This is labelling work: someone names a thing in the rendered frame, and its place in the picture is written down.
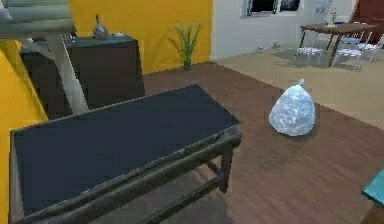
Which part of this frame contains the white tied garbage bag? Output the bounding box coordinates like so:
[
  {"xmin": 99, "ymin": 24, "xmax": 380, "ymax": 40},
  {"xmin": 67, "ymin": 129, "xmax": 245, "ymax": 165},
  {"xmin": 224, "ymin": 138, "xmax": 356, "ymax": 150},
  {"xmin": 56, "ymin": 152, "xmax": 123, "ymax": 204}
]
[{"xmin": 268, "ymin": 78, "xmax": 316, "ymax": 137}]

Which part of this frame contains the green house plant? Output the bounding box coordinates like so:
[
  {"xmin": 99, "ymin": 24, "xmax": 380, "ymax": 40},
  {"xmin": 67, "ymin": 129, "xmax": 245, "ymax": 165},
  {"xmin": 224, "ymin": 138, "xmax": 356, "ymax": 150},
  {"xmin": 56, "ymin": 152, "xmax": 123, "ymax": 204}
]
[{"xmin": 173, "ymin": 20, "xmax": 203, "ymax": 71}]

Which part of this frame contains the dark wooden bench table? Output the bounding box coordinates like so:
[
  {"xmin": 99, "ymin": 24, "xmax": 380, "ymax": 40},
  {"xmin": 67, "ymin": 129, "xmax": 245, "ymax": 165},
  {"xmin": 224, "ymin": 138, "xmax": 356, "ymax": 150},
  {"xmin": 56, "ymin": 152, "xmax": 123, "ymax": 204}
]
[{"xmin": 9, "ymin": 83, "xmax": 243, "ymax": 224}]

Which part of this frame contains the dark brown cabinet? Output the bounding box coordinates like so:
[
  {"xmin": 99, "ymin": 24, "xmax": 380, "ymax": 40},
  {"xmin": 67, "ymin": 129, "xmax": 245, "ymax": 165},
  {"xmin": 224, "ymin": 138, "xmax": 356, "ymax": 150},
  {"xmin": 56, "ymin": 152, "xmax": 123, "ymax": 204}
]
[{"xmin": 19, "ymin": 33, "xmax": 146, "ymax": 120}]

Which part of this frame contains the dark window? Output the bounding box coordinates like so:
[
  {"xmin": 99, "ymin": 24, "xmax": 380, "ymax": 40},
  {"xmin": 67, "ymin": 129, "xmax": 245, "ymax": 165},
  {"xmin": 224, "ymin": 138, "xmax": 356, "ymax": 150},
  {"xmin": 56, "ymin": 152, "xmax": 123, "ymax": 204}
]
[{"xmin": 242, "ymin": 0, "xmax": 303, "ymax": 18}]

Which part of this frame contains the white dining chair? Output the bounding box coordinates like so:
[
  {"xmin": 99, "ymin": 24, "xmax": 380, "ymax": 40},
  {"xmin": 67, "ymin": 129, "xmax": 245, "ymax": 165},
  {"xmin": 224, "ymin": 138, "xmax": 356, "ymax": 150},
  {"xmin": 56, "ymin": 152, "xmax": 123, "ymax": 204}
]
[
  {"xmin": 293, "ymin": 31, "xmax": 325, "ymax": 66},
  {"xmin": 331, "ymin": 30, "xmax": 373, "ymax": 72},
  {"xmin": 359, "ymin": 32, "xmax": 384, "ymax": 64}
]

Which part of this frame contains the brown dining table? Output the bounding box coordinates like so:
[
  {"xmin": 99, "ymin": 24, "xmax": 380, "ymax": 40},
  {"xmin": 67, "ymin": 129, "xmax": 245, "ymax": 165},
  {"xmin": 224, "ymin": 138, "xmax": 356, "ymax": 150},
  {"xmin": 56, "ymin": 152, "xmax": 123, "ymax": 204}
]
[{"xmin": 298, "ymin": 22, "xmax": 379, "ymax": 68}]

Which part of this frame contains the teal table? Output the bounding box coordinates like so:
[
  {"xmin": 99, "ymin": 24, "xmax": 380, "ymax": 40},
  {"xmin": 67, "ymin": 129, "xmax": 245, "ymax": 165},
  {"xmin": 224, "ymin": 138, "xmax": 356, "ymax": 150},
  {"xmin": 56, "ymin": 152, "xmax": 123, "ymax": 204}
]
[{"xmin": 361, "ymin": 168, "xmax": 384, "ymax": 208}]

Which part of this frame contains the dark red door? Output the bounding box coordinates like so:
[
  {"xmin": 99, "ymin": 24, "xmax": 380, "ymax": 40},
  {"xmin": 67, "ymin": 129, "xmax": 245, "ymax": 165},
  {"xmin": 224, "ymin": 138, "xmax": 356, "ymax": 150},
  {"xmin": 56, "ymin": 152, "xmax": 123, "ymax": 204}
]
[{"xmin": 350, "ymin": 0, "xmax": 384, "ymax": 44}]

